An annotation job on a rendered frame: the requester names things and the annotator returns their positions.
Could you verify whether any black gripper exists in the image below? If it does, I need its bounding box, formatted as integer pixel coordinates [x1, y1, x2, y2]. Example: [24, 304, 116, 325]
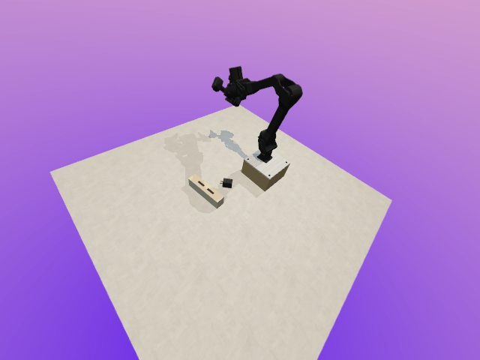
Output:
[211, 76, 241, 107]

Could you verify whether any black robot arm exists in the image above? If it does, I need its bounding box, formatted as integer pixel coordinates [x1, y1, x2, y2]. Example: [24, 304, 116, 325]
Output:
[227, 66, 303, 163]

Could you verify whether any black two-prong plug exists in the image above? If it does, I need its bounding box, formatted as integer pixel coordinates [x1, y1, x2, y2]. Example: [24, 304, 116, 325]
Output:
[220, 178, 233, 188]

